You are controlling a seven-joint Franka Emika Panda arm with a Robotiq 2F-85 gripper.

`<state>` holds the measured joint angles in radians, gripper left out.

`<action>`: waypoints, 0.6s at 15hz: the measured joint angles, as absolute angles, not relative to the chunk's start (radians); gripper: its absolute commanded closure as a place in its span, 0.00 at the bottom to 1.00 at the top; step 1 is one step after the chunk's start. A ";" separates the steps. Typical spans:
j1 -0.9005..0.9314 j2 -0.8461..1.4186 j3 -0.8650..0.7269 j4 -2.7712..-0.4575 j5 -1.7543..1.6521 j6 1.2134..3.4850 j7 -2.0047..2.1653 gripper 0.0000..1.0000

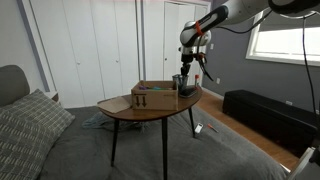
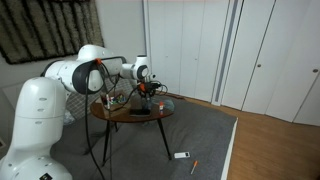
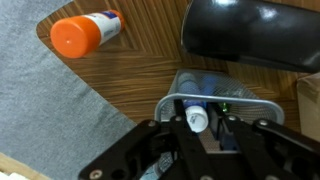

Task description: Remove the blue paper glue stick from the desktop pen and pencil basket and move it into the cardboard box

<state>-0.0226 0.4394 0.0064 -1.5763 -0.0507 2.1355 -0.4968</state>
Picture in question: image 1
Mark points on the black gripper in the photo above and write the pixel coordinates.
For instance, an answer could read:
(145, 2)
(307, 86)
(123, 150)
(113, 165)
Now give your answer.
(187, 59)

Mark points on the black mesh pen basket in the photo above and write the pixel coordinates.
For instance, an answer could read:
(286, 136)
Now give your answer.
(182, 85)

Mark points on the brown cardboard box with arrows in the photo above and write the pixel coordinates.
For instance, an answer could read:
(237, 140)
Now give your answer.
(156, 100)

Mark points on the orange capped pen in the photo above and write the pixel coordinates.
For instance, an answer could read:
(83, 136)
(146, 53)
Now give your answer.
(212, 127)

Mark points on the flat cardboard sheet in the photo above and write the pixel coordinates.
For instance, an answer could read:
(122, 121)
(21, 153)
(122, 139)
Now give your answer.
(113, 104)

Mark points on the white bottle with red cap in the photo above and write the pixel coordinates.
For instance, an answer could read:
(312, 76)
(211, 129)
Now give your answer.
(197, 82)

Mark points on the black stapler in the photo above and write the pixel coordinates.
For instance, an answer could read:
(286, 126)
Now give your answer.
(189, 92)

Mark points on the white framed room door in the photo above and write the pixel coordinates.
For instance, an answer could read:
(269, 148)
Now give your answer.
(171, 40)

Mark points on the green marker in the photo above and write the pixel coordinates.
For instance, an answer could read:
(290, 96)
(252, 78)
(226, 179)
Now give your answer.
(158, 88)

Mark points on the purple marker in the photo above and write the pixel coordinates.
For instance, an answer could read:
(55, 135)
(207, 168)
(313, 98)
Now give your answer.
(143, 88)

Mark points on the round wooden table black legs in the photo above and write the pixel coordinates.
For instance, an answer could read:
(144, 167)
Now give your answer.
(146, 115)

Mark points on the small white rectangular device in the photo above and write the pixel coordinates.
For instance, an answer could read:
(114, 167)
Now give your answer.
(199, 128)

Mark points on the white bifold closet door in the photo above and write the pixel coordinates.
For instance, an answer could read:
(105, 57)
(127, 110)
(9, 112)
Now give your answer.
(116, 43)
(66, 50)

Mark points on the black storage bench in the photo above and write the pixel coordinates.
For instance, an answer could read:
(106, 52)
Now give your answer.
(266, 116)

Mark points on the white framed window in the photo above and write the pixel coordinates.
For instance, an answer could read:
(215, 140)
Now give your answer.
(286, 50)

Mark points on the teal crumpled blanket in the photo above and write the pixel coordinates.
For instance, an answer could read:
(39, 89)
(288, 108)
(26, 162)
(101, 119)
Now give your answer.
(96, 121)

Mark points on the white outlet behind bench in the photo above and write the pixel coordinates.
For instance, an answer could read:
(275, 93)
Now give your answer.
(289, 103)

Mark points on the grey window blind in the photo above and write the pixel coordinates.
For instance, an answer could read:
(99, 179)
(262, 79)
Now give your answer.
(290, 25)

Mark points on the grey patterned pillow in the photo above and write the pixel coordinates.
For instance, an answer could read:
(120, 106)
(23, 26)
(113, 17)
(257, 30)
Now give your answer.
(30, 133)

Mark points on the grey upholstered headboard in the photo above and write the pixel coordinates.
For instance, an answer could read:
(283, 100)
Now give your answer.
(11, 83)

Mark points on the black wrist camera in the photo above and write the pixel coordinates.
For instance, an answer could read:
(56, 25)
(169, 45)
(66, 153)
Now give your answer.
(200, 57)

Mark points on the white wall outlet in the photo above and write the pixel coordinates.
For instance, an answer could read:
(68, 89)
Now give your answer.
(218, 80)

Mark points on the white light switch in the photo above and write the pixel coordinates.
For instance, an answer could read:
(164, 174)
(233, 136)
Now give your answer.
(211, 46)

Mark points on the white camera stand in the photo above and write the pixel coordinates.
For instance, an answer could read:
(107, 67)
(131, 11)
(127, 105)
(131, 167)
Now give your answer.
(301, 163)

